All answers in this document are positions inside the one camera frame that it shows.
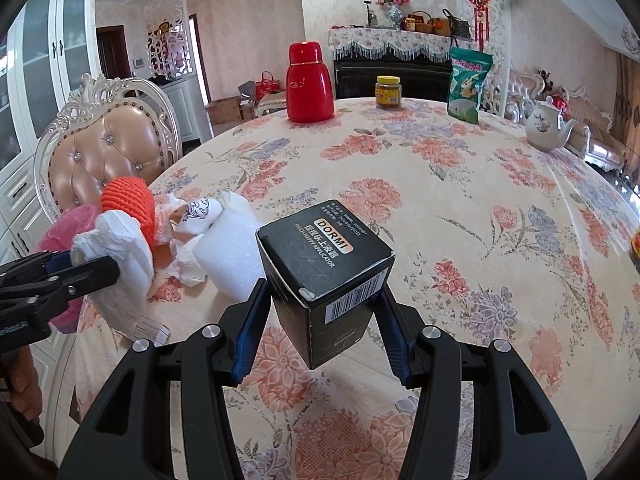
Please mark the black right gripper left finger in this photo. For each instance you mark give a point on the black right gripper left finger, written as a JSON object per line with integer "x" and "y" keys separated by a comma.
{"x": 126, "y": 433}

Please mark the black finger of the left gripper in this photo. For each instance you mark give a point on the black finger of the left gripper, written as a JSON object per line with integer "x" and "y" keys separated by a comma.
{"x": 51, "y": 280}

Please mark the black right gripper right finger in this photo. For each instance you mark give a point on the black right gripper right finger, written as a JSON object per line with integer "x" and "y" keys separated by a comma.
{"x": 516, "y": 431}

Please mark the white plastic bag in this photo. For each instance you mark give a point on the white plastic bag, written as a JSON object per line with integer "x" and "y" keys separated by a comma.
{"x": 117, "y": 235}

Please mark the black cardboard box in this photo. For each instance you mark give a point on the black cardboard box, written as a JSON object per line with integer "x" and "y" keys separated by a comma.
{"x": 324, "y": 265}

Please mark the person's left hand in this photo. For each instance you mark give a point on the person's left hand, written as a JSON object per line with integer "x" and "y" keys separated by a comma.
{"x": 19, "y": 383}

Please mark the white paper card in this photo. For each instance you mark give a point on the white paper card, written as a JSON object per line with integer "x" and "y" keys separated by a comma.
{"x": 153, "y": 331}

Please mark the small orange foam net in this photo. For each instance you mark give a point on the small orange foam net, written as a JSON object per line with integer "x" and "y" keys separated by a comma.
{"x": 132, "y": 195}

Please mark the cream ornate leather chair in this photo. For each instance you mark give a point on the cream ornate leather chair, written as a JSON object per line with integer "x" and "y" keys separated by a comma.
{"x": 107, "y": 128}

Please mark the floral tablecloth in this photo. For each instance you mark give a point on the floral tablecloth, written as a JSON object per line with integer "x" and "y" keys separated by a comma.
{"x": 493, "y": 239}

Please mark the white foam wrap roll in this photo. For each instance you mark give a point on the white foam wrap roll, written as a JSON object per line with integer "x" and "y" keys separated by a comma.
{"x": 228, "y": 251}

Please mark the white glass-door cabinet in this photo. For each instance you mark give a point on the white glass-door cabinet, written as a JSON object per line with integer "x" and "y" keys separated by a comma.
{"x": 46, "y": 50}

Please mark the ornate cream sofa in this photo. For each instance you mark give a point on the ornate cream sofa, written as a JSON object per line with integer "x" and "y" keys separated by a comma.
{"x": 591, "y": 137}

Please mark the red handbag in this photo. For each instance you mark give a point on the red handbag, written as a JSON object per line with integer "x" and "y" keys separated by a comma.
{"x": 267, "y": 84}

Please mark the white floral teapot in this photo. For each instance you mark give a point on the white floral teapot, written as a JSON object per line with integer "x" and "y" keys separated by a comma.
{"x": 546, "y": 129}

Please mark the red thermos bottle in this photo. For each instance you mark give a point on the red thermos bottle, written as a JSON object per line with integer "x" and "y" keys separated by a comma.
{"x": 308, "y": 90}

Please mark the yellow-lid glass jar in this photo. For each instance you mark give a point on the yellow-lid glass jar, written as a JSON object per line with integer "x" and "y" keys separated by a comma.
{"x": 388, "y": 92}

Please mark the green snack bag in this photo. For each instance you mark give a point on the green snack bag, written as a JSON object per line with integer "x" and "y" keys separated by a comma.
{"x": 469, "y": 71}

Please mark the black piano with lace cover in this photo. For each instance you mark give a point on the black piano with lace cover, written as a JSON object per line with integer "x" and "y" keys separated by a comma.
{"x": 421, "y": 61}

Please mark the black handbag on piano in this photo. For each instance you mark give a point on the black handbag on piano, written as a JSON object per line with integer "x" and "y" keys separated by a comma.
{"x": 458, "y": 28}

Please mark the wicker basket on piano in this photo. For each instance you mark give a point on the wicker basket on piano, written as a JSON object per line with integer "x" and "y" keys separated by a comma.
{"x": 419, "y": 21}

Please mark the red Chinese knot hanging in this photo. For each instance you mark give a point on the red Chinese knot hanging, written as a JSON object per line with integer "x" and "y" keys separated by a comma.
{"x": 481, "y": 23}

